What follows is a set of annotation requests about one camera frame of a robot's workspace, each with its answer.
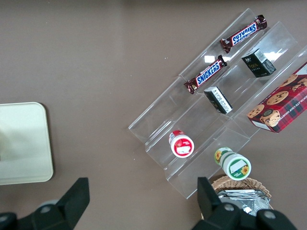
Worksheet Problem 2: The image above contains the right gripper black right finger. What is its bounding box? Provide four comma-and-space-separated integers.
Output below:
190, 176, 243, 230

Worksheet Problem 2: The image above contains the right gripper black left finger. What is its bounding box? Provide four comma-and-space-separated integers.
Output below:
16, 177, 91, 230

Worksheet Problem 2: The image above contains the aluminium foil tray stack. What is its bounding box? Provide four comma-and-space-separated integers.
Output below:
216, 189, 272, 218

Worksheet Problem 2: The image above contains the light wicker basket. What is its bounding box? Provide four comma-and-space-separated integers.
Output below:
202, 175, 274, 220

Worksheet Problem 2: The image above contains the beige plastic serving tray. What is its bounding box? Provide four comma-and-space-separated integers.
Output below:
0, 102, 54, 186

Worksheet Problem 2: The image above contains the green white yogurt cup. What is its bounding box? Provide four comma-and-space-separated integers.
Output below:
213, 146, 252, 181

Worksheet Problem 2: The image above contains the red white yogurt cup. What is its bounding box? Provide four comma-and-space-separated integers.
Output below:
168, 129, 195, 159

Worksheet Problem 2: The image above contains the clear acrylic stepped stand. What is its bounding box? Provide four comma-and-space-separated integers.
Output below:
128, 8, 307, 200

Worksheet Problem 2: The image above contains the small black carton box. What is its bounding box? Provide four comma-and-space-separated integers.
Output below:
203, 86, 234, 115
240, 48, 277, 78

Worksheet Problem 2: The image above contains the red tartan cookie box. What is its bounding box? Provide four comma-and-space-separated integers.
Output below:
247, 61, 307, 133

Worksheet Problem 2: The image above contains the Snickers chocolate bar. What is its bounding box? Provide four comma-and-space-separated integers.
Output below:
184, 55, 228, 95
220, 14, 268, 54

